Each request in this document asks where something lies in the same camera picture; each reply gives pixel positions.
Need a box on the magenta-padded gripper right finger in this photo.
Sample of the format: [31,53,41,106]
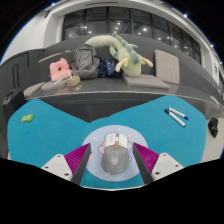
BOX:
[132,142,185,185]

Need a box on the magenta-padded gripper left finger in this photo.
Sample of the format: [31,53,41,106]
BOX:
[40,143,92,186]

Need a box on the grey computer mouse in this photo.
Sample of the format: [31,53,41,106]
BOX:
[100,132,130,175]

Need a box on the round light blue mouse pad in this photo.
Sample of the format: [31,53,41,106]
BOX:
[80,124,150,183]

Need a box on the white marker with black cap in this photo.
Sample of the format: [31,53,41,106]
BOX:
[164,108,187,128]

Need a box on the green eraser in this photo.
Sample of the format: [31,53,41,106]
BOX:
[20,113,35,124]

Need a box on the small black object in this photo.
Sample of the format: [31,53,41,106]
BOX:
[207,117,219,139]

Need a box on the grey built-in bench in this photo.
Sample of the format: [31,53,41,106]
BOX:
[0,31,224,124]

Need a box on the black suitcase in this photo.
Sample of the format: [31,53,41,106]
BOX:
[2,87,27,121]

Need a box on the flat grey seat cushion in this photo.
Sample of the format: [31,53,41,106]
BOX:
[23,81,46,99]

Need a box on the round grey seat cushion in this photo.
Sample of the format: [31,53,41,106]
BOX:
[40,78,69,93]

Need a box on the tan round hat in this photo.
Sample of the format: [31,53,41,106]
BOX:
[66,75,82,88]

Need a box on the large grey seat cushion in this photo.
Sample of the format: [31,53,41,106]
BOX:
[121,73,171,91]

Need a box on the pink plush cushion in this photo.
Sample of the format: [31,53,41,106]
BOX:
[49,57,74,82]

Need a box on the upright beige cushion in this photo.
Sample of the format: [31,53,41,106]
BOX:
[153,49,181,85]

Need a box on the grey backpack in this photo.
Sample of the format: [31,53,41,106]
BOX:
[70,43,101,80]

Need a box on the dark blue patterned bag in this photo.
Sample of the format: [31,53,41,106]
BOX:
[96,59,118,78]

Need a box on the green plush dragon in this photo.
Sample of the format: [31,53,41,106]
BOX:
[84,32,154,79]

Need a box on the dark glass window wall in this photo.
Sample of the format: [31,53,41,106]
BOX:
[60,6,203,64]

